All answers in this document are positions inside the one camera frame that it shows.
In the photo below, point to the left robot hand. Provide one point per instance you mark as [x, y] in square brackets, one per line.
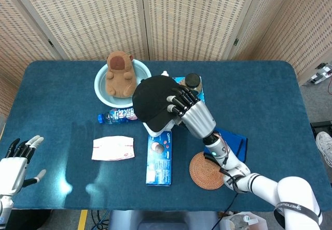
[13, 162]

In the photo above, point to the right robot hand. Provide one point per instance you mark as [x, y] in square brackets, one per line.
[197, 118]

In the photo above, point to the black baseball cap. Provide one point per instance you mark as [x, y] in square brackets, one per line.
[150, 97]

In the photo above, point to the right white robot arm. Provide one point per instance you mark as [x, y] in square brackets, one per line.
[259, 183]

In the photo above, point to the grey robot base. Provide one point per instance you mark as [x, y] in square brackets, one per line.
[163, 221]

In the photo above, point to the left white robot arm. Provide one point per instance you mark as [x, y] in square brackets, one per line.
[5, 209]

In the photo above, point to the small blue Oreo box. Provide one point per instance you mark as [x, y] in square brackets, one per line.
[202, 95]

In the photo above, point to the glass jar with black lid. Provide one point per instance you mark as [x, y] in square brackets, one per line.
[192, 80]

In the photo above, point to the blue towel with black trim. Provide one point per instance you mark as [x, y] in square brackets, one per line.
[237, 144]

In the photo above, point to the round woven rattan coaster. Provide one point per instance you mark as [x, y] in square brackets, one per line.
[205, 170]

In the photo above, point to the long blue Oreo box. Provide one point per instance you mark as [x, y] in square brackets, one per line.
[159, 162]

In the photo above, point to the light blue plastic basin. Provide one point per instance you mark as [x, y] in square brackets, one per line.
[141, 70]

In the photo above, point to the blue-label plastic drink bottle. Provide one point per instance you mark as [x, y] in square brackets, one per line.
[116, 114]

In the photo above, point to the black screen hinge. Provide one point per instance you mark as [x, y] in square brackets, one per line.
[235, 42]
[50, 43]

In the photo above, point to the brown capybara plush toy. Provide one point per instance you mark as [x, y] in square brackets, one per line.
[119, 82]

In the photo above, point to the pink white wet wipes pack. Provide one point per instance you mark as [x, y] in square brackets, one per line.
[111, 148]

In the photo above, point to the clear plastic container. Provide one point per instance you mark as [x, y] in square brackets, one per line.
[246, 222]

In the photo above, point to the white power strip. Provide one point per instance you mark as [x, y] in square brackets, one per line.
[320, 75]

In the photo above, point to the white sneaker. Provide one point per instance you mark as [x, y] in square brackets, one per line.
[324, 147]

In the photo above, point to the woven folding screen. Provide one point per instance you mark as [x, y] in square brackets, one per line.
[90, 19]

